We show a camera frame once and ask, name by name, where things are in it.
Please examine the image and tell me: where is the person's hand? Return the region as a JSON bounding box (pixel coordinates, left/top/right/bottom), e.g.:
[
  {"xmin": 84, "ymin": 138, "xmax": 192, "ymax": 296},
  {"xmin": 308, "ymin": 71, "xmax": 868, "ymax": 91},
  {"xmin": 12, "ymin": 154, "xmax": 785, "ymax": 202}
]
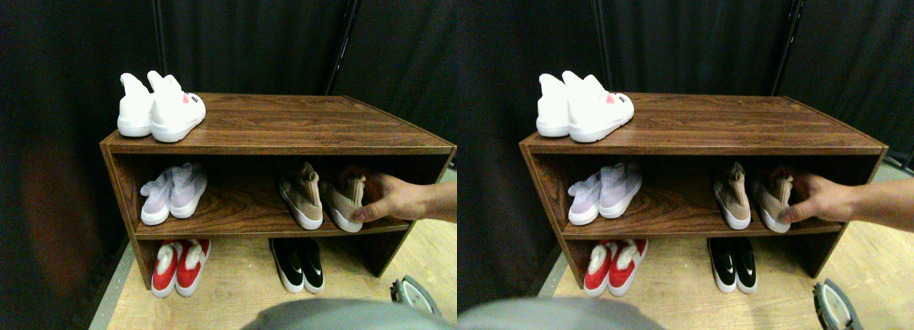
[
  {"xmin": 351, "ymin": 171, "xmax": 429, "ymax": 224},
  {"xmin": 777, "ymin": 171, "xmax": 858, "ymax": 225}
]

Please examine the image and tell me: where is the lilac shoe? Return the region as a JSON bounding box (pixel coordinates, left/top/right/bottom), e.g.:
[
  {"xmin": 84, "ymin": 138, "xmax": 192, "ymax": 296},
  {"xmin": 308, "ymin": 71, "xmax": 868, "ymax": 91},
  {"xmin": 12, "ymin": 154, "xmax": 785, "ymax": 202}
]
[
  {"xmin": 568, "ymin": 171, "xmax": 602, "ymax": 226},
  {"xmin": 140, "ymin": 171, "xmax": 174, "ymax": 226},
  {"xmin": 598, "ymin": 163, "xmax": 643, "ymax": 219},
  {"xmin": 169, "ymin": 163, "xmax": 208, "ymax": 219}
]

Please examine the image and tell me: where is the brown shoe rack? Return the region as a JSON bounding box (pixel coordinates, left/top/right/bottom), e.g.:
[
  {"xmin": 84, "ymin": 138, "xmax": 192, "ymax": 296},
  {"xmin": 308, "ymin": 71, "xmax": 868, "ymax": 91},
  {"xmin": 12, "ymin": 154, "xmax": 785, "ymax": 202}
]
[
  {"xmin": 519, "ymin": 94, "xmax": 890, "ymax": 288},
  {"xmin": 100, "ymin": 94, "xmax": 457, "ymax": 288}
]

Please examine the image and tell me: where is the white shoe with red mark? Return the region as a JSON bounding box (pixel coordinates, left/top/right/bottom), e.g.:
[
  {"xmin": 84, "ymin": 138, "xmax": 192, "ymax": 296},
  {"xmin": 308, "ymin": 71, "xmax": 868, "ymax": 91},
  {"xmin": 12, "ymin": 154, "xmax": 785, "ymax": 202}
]
[
  {"xmin": 561, "ymin": 71, "xmax": 635, "ymax": 144},
  {"xmin": 146, "ymin": 70, "xmax": 206, "ymax": 143}
]

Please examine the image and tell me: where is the black shoe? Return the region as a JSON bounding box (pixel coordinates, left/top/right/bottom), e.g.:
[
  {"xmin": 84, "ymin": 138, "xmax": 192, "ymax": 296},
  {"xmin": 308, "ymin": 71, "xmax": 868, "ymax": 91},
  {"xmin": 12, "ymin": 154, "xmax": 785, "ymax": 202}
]
[
  {"xmin": 732, "ymin": 237, "xmax": 758, "ymax": 294},
  {"xmin": 269, "ymin": 238, "xmax": 305, "ymax": 294},
  {"xmin": 708, "ymin": 237, "xmax": 738, "ymax": 294},
  {"xmin": 298, "ymin": 238, "xmax": 325, "ymax": 294}
]

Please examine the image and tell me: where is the beige shoe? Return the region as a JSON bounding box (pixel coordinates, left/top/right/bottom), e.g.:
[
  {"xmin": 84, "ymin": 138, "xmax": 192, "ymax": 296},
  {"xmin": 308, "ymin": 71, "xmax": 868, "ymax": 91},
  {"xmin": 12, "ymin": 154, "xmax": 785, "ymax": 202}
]
[
  {"xmin": 279, "ymin": 163, "xmax": 323, "ymax": 231},
  {"xmin": 751, "ymin": 167, "xmax": 795, "ymax": 234},
  {"xmin": 713, "ymin": 163, "xmax": 752, "ymax": 231},
  {"xmin": 319, "ymin": 166, "xmax": 368, "ymax": 234}
]

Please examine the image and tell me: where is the curtain stand pole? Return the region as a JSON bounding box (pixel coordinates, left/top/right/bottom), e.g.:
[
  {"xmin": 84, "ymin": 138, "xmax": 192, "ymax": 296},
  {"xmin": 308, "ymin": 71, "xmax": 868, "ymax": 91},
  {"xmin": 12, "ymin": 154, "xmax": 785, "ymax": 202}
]
[
  {"xmin": 325, "ymin": 0, "xmax": 363, "ymax": 95},
  {"xmin": 770, "ymin": 0, "xmax": 809, "ymax": 96},
  {"xmin": 150, "ymin": 0, "xmax": 169, "ymax": 77}
]

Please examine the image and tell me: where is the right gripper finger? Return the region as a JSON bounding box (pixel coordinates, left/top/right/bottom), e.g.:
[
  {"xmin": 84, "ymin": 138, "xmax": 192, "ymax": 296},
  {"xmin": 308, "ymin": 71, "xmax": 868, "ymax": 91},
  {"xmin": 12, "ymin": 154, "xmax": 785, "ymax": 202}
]
[
  {"xmin": 389, "ymin": 274, "xmax": 443, "ymax": 318},
  {"xmin": 813, "ymin": 278, "xmax": 863, "ymax": 330}
]

